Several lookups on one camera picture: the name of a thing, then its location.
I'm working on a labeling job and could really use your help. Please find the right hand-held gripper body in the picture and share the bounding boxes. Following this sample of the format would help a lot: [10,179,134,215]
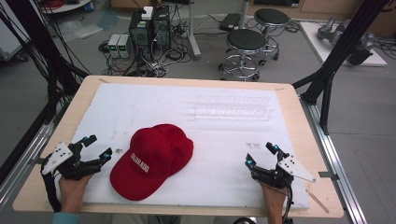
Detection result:
[251,154,317,189]

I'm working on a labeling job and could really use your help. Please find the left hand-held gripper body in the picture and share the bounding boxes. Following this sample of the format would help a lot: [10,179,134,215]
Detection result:
[41,141,103,182]

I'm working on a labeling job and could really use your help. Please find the red baseball cap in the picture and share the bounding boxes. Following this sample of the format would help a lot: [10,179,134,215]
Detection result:
[109,123,194,202]

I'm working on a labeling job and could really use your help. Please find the person's right hand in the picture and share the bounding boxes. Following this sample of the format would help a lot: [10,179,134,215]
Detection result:
[261,183,290,217]

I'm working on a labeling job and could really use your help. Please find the person's left hand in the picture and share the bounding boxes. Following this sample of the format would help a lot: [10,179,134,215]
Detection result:
[58,174,94,215]

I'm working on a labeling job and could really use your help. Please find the white cloth mat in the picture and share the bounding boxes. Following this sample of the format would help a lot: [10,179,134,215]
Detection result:
[54,82,312,210]

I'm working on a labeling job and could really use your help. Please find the tan tape strip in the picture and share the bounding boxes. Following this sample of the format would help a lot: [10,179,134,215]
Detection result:
[304,188,331,215]

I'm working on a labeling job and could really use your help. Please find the clear plastic divided tray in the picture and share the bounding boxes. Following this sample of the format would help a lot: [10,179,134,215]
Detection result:
[194,93,275,121]

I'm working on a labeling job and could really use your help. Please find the grey power supply unit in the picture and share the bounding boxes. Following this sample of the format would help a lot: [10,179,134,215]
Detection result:
[106,33,122,59]
[118,34,134,60]

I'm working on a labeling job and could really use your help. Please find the clear plastic sheet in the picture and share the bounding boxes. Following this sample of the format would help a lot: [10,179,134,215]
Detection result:
[58,19,105,42]

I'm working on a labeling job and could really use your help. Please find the black round stool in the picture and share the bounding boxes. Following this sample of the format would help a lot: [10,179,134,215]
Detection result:
[253,7,290,67]
[218,28,268,82]

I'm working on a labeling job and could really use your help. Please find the white floor board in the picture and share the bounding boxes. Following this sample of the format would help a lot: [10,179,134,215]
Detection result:
[299,21,389,68]

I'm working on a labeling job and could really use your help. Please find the black computer tower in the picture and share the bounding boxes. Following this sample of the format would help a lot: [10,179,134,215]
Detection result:
[128,10,154,61]
[151,6,173,52]

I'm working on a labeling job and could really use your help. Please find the grey case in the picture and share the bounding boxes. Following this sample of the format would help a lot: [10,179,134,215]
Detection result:
[0,0,31,62]

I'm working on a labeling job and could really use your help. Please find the white round table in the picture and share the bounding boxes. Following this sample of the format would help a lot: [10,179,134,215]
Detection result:
[39,0,93,15]

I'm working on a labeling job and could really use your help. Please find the black flat device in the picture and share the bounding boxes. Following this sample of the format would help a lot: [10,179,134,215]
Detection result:
[218,12,243,33]

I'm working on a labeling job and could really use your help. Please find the white box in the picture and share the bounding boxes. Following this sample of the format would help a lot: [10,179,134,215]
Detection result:
[141,6,155,21]

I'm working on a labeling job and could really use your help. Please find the right hand-held gripper cable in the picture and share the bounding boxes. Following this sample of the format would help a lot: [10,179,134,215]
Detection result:
[280,184,295,224]

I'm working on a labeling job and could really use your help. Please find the hand-held gripper cable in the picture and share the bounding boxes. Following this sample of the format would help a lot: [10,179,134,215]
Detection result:
[40,169,63,214]
[280,184,295,224]

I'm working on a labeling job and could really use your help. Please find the metal bracket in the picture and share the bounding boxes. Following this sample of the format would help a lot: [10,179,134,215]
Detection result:
[28,156,48,166]
[318,170,341,182]

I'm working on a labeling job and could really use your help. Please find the left hand-held gripper cable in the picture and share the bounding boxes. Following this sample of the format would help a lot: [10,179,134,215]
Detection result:
[40,169,63,214]

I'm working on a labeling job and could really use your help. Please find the aluminium rail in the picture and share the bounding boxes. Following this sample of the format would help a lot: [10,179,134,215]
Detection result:
[299,98,370,224]
[0,102,69,210]

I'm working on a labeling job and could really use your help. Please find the black frame stand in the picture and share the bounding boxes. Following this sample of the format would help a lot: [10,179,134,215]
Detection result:
[0,0,92,125]
[291,0,392,136]

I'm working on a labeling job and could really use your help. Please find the tangle of floor cables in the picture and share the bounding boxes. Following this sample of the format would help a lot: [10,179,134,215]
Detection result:
[98,18,194,78]

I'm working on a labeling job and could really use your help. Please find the grey metal post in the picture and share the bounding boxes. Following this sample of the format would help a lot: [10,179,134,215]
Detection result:
[238,0,252,31]
[186,0,203,61]

